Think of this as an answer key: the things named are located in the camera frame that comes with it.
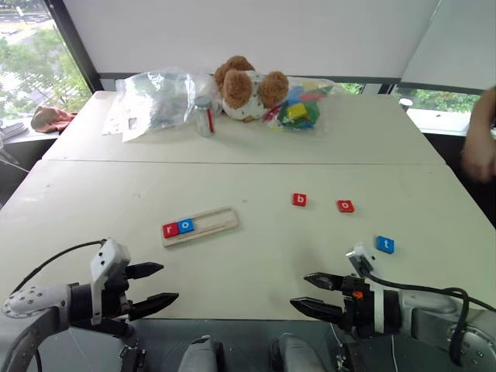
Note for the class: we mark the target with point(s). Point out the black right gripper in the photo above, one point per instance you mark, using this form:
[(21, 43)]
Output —
[(358, 306)]

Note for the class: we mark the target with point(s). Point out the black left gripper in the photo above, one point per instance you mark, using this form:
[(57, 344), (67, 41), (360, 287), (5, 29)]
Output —
[(116, 294)]

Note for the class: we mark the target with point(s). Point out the blue letter tile t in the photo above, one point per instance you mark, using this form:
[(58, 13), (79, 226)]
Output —
[(385, 244)]

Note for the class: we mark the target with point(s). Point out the red letter tile o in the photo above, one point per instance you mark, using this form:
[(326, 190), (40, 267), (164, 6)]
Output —
[(345, 206)]

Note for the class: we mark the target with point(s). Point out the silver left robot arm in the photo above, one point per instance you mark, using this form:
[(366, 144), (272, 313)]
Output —
[(35, 300)]

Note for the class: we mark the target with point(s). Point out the person's bare forearm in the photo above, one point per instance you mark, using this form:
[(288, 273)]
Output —
[(486, 112)]

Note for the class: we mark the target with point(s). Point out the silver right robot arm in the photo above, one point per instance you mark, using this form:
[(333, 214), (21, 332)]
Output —
[(430, 310)]

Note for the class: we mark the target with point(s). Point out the red letter tile r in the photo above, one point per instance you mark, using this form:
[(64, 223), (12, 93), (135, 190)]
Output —
[(170, 230)]

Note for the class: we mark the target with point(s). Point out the blue letter tile o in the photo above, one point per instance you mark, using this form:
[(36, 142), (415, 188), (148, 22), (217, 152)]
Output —
[(186, 226)]

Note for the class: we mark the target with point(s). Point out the wooden letter tray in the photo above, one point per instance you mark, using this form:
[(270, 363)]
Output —
[(217, 222)]

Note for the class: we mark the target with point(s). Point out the red letter tile b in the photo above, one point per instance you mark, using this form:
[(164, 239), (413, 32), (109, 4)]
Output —
[(299, 199)]

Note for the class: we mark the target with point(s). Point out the bag of colourful toys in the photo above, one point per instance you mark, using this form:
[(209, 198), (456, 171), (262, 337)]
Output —
[(300, 108)]

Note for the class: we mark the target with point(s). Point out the person's bare hand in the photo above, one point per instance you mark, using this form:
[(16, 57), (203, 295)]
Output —
[(482, 155)]

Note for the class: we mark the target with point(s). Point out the dark grey rounded shape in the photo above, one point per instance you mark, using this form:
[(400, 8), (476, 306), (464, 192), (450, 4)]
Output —
[(201, 356), (296, 354)]

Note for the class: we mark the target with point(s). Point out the white printed paper sheet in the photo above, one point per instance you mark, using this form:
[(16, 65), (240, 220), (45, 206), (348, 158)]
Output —
[(116, 124)]

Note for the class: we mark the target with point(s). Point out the small bottle with red label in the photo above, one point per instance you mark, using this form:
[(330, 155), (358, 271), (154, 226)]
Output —
[(204, 118)]

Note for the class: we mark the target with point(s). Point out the clear crumpled plastic bag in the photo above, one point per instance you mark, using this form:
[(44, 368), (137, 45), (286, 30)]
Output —
[(162, 97)]

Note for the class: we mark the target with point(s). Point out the brown crumpled cloth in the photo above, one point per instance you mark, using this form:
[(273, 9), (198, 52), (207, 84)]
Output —
[(50, 118)]

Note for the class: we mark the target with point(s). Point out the grey folded cloth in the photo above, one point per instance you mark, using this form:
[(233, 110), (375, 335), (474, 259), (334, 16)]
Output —
[(13, 129)]

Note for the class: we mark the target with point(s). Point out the small white round knob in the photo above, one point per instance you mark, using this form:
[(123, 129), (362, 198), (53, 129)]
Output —
[(405, 102)]

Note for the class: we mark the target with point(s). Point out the brown and white teddy bear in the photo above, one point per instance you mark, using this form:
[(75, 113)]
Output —
[(242, 91)]

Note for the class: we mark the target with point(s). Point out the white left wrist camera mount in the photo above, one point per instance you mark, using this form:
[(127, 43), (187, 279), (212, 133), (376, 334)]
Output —
[(108, 255)]

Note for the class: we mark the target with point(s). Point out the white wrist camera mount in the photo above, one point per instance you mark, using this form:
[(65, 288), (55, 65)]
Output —
[(358, 253), (108, 255)]

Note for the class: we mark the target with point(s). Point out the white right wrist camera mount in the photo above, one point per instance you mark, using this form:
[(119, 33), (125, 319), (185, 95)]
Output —
[(358, 253)]

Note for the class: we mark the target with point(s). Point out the black table leg bracket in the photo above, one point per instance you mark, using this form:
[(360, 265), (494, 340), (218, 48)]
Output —
[(132, 360), (348, 360)]

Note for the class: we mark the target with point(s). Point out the black window frame post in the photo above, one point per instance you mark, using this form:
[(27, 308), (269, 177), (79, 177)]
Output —
[(73, 42)]

